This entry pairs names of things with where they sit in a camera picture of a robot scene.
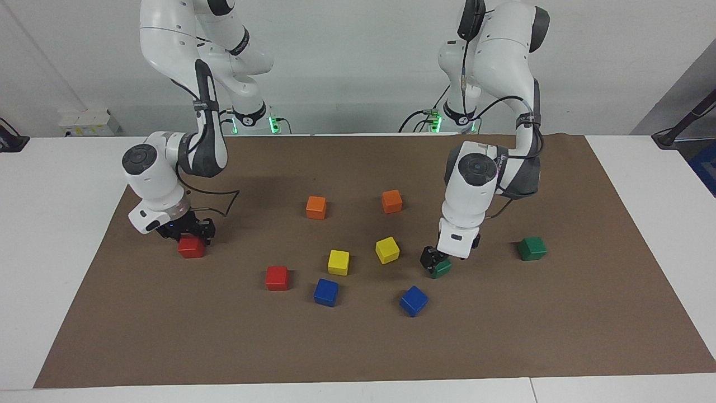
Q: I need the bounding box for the yellow wooden block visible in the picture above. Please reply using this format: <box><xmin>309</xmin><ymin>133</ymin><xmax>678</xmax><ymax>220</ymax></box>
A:
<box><xmin>327</xmin><ymin>250</ymin><xmax>350</xmax><ymax>276</ymax></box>
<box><xmin>375</xmin><ymin>236</ymin><xmax>401</xmax><ymax>265</ymax></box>

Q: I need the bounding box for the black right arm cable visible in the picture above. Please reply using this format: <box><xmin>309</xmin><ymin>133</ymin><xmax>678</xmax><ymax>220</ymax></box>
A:
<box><xmin>168</xmin><ymin>78</ymin><xmax>241</xmax><ymax>218</ymax></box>

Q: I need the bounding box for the brown paper table mat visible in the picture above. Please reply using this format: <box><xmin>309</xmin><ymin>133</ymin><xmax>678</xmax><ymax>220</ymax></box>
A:
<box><xmin>32</xmin><ymin>133</ymin><xmax>716</xmax><ymax>389</ymax></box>

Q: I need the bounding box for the blue object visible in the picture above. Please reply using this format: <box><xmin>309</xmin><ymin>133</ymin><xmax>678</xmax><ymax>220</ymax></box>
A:
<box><xmin>687</xmin><ymin>139</ymin><xmax>716</xmax><ymax>198</ymax></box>

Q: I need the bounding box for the red wooden block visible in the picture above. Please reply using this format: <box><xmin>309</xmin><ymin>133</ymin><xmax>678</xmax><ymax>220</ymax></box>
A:
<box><xmin>265</xmin><ymin>266</ymin><xmax>290</xmax><ymax>291</ymax></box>
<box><xmin>178</xmin><ymin>235</ymin><xmax>206</xmax><ymax>259</ymax></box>

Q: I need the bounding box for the blue wooden block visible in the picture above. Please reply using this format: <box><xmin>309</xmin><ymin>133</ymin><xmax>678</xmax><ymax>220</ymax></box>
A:
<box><xmin>313</xmin><ymin>278</ymin><xmax>340</xmax><ymax>307</ymax></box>
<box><xmin>399</xmin><ymin>285</ymin><xmax>429</xmax><ymax>317</ymax></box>

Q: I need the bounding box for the black desk device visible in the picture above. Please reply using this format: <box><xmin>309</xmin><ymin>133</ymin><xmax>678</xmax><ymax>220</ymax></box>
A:
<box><xmin>0</xmin><ymin>118</ymin><xmax>30</xmax><ymax>153</ymax></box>

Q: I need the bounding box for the black stand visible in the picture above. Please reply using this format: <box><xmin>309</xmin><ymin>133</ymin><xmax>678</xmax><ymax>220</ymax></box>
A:
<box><xmin>652</xmin><ymin>88</ymin><xmax>716</xmax><ymax>149</ymax></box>

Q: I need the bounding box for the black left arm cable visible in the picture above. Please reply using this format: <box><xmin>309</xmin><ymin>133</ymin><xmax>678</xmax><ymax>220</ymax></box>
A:
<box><xmin>460</xmin><ymin>0</ymin><xmax>543</xmax><ymax>220</ymax></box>

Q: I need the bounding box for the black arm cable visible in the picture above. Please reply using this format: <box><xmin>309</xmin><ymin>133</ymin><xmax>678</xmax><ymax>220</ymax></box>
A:
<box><xmin>168</xmin><ymin>78</ymin><xmax>241</xmax><ymax>218</ymax></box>
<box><xmin>460</xmin><ymin>0</ymin><xmax>543</xmax><ymax>220</ymax></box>

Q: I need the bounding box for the white power strip box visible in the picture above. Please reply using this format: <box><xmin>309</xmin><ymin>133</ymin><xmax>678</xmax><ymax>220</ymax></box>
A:
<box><xmin>58</xmin><ymin>108</ymin><xmax>123</xmax><ymax>138</ymax></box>

